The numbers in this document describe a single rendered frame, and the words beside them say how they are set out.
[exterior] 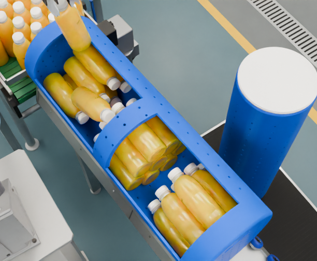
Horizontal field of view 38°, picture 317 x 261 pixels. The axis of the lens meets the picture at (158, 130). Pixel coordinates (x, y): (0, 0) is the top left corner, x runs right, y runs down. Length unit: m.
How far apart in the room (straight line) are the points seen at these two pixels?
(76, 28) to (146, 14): 1.85
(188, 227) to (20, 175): 0.49
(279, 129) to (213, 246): 0.63
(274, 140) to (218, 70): 1.26
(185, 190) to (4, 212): 0.47
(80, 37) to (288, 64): 0.73
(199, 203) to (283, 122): 0.52
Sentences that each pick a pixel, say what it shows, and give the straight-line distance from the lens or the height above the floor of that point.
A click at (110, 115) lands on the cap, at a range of 1.35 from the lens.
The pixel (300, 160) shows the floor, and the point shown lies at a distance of 2.68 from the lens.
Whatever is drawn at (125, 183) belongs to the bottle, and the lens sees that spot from 1.38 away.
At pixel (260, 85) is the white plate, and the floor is 1.04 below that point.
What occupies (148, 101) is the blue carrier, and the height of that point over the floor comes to 1.22.
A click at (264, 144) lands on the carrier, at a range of 1.74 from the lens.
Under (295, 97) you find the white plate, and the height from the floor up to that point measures 1.04.
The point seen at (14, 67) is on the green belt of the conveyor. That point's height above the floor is 0.90.
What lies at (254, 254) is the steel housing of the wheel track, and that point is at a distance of 1.47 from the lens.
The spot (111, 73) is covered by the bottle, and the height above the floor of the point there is 1.14.
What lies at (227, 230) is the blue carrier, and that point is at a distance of 1.16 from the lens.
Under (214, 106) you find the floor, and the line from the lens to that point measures 2.76.
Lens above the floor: 2.33
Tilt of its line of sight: 61 degrees down
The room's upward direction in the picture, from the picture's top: 2 degrees counter-clockwise
